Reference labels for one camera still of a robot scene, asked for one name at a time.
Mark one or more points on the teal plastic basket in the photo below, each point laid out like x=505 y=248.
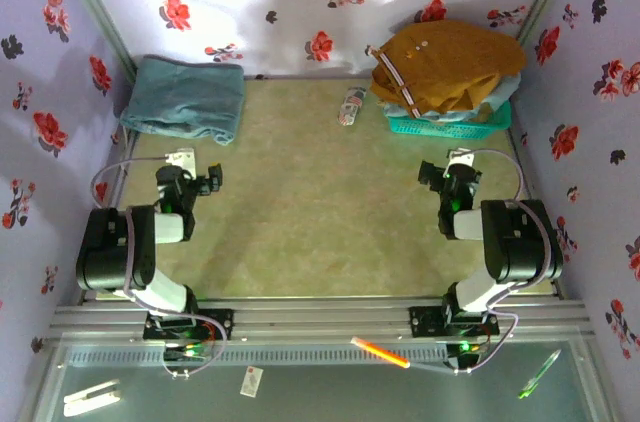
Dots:
x=450 y=129

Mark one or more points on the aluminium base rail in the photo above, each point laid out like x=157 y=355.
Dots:
x=320 y=317

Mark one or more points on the light blue trousers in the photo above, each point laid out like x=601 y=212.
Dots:
x=502 y=89

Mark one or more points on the orange marker pen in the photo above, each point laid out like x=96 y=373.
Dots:
x=380 y=352

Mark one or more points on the white printed card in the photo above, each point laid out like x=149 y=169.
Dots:
x=251 y=382

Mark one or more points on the white plastic clip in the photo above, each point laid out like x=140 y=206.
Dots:
x=92 y=398

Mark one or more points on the folded teal trousers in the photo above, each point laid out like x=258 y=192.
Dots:
x=185 y=97

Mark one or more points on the brown trousers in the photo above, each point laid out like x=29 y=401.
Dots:
x=450 y=62

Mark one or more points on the flag print rolled cloth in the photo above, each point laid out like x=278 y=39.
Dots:
x=351 y=106

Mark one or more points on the green pen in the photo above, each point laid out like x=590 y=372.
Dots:
x=540 y=374

